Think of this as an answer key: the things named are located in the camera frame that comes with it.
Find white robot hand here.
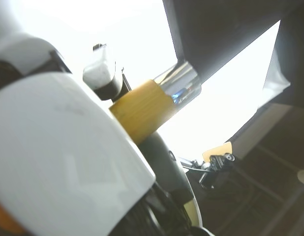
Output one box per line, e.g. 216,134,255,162
0,33,203,236

